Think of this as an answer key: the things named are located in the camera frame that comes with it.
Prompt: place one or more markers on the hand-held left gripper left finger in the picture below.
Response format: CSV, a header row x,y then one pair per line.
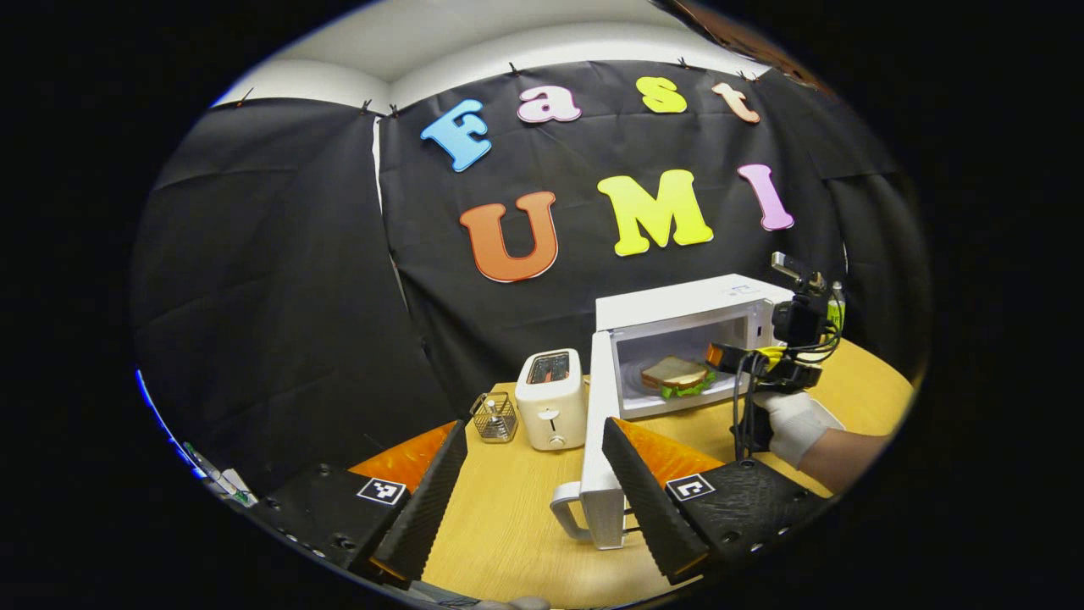
x,y
432,500

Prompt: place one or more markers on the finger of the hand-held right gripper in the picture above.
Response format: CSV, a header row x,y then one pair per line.
x,y
728,356

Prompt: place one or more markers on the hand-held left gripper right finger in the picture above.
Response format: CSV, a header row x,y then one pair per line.
x,y
652,508

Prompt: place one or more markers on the bread and lettuce sandwich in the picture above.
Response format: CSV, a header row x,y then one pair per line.
x,y
673,371

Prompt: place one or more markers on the white microwave oven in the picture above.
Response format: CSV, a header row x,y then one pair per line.
x,y
677,301

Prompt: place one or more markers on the green drink bottle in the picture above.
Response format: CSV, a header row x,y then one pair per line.
x,y
837,313

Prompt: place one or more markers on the white toaster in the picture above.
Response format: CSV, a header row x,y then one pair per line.
x,y
550,407

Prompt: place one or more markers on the black backdrop cloth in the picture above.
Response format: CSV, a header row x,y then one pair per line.
x,y
296,296

